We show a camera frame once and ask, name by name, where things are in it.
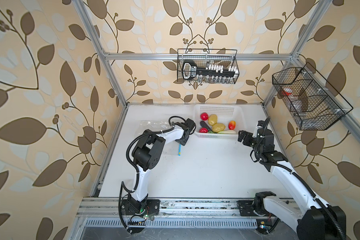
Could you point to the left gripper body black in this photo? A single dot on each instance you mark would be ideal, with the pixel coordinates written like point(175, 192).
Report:
point(184, 141)

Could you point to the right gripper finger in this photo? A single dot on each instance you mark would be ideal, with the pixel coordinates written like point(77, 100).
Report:
point(259, 126)
point(245, 138)

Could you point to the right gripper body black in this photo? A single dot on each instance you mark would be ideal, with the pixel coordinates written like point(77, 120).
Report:
point(255, 147)

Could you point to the red toy apple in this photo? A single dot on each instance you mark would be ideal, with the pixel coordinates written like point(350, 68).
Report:
point(204, 116)

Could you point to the red yellow toy mango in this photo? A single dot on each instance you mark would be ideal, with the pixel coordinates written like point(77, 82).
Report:
point(232, 125)

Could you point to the yellow toy potato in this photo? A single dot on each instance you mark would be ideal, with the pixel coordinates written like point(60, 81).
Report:
point(218, 127)
point(213, 119)

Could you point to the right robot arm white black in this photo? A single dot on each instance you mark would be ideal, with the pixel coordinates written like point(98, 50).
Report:
point(315, 219)

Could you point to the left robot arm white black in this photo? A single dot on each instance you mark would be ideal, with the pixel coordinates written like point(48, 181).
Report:
point(143, 154)

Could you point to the dark toy eggplant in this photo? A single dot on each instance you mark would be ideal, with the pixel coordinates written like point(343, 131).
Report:
point(206, 126)

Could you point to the red toy tomato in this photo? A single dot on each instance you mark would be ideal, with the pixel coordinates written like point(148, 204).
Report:
point(203, 130)

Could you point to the white toy radish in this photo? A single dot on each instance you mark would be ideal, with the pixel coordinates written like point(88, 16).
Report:
point(229, 132)

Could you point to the white plastic basket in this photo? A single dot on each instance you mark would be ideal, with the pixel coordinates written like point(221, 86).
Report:
point(225, 115)

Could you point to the red capped clear bottle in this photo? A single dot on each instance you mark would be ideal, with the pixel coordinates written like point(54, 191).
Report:
point(288, 94)

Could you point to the black wire basket right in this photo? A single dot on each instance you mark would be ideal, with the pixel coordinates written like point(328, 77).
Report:
point(320, 103)

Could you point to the black wire basket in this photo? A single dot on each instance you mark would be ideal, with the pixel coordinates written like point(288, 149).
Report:
point(320, 103)
point(207, 66)

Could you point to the black wire basket back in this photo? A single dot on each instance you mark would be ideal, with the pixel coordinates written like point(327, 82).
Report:
point(207, 66)

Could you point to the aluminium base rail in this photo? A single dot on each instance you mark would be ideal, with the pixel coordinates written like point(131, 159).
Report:
point(181, 213)

